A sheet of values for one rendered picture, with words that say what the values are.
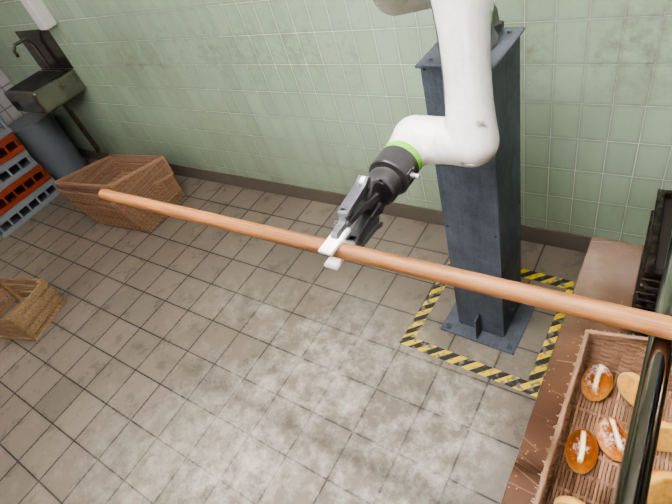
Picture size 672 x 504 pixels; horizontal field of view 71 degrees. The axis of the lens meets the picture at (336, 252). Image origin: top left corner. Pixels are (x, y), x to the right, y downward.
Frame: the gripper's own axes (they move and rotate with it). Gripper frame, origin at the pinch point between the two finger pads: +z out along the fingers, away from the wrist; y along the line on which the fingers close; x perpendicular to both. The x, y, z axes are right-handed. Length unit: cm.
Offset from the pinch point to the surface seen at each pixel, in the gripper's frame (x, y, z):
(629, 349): -49, 48, -29
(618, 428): -51, 54, -11
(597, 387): -45, 54, -20
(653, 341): -51, 1, 1
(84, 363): 186, 118, 29
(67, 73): 316, 32, -114
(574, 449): -44, 54, -3
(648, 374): -51, 1, 6
